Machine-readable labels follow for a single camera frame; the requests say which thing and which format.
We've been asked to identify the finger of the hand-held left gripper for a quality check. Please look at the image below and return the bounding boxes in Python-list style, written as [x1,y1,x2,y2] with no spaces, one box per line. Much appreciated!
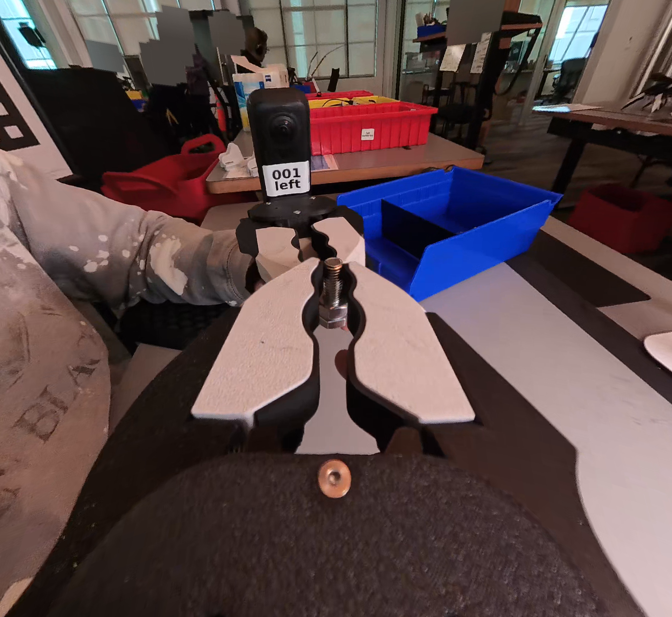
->
[255,226,304,283]
[312,217,367,268]

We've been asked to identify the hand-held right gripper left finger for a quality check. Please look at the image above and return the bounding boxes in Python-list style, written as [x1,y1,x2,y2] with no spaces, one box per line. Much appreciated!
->
[190,257,322,430]

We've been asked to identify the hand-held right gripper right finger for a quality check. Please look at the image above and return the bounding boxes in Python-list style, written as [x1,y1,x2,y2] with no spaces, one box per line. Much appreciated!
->
[345,260,477,425]

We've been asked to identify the silver steel bolt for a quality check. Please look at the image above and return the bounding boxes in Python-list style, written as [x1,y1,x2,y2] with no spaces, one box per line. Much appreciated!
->
[317,257,349,330]

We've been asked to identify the blue plastic bin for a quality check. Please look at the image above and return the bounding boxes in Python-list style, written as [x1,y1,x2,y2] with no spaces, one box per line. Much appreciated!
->
[336,166,564,303]

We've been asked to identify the person's left forearm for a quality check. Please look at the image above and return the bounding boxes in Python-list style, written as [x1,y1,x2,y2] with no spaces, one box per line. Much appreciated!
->
[0,150,254,316]

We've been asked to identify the blue white wipes canister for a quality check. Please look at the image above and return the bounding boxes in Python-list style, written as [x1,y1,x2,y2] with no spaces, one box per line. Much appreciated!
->
[232,73,258,129]

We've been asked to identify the white cardboard box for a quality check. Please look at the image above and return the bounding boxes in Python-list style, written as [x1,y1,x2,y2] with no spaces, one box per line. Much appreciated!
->
[247,63,289,90]

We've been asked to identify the white plastic gripper part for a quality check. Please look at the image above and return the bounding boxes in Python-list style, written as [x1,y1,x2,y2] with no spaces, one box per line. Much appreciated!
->
[218,142,260,179]

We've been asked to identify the grey table wooden edge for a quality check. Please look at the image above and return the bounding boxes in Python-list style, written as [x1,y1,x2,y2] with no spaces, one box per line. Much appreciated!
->
[206,129,485,195]

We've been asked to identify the yellow plastic tote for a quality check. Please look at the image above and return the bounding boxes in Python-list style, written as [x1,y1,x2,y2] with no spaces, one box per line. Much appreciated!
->
[310,96,400,108]

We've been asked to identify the black standing desk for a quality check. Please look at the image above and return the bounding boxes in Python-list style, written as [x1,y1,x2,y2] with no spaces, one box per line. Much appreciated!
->
[412,13,544,150]

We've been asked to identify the black framed marker board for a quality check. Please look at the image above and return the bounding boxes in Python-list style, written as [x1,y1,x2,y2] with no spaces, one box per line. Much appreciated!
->
[0,58,71,179]

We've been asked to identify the instruction sheet stand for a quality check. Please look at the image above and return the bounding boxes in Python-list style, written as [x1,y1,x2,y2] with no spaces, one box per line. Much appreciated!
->
[644,332,672,372]

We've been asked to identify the red floor box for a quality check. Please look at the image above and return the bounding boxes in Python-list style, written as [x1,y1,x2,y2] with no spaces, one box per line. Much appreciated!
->
[568,184,672,255]

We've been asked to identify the wooden table black legs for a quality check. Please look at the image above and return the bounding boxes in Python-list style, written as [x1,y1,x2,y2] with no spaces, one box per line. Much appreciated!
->
[533,103,672,192]

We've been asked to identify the red basket with handle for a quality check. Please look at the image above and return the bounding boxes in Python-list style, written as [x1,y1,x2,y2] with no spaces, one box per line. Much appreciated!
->
[101,134,253,224]

